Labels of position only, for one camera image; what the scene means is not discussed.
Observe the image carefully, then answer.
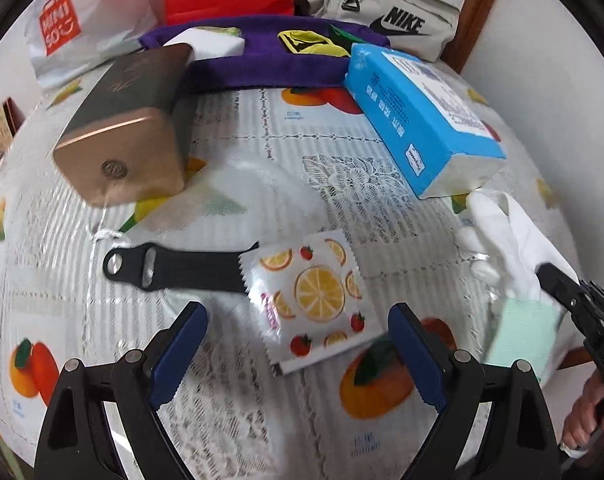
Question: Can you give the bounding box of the lemon print wet wipe packet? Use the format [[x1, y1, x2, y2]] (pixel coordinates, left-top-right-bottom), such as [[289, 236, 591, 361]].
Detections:
[[239, 230, 384, 375]]

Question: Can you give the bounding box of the dark green tea tin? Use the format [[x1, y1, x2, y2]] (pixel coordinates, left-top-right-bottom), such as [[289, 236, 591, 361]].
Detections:
[[52, 44, 195, 207]]

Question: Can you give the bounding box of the person's right hand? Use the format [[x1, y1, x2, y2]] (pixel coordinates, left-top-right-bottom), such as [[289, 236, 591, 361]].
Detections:
[[561, 370, 604, 450]]

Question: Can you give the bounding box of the brown wooden door frame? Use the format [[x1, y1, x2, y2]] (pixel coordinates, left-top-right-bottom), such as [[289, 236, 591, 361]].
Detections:
[[441, 0, 495, 74]]

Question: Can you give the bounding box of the blue tissue box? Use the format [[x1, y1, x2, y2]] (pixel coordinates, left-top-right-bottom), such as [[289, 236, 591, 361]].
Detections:
[[344, 44, 506, 200]]

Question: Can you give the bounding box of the white and mint glove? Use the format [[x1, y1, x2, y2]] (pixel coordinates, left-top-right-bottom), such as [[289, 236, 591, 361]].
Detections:
[[456, 190, 579, 384]]

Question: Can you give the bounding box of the fruit pattern tablecloth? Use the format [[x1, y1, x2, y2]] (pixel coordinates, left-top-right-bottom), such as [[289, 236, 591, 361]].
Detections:
[[0, 58, 583, 480]]

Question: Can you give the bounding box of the white sponge block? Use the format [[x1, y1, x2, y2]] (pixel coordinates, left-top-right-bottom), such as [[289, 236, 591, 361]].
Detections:
[[164, 27, 245, 61]]

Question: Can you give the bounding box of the yellow black cloth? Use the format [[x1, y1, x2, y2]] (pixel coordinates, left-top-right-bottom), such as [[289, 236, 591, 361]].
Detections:
[[278, 29, 349, 58]]

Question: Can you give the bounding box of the white Miniso plastic bag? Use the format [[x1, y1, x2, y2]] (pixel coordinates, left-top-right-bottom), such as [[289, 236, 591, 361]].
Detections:
[[25, 0, 157, 91]]

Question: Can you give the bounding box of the black strap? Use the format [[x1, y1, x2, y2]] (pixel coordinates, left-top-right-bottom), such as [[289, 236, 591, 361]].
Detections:
[[102, 240, 261, 295]]

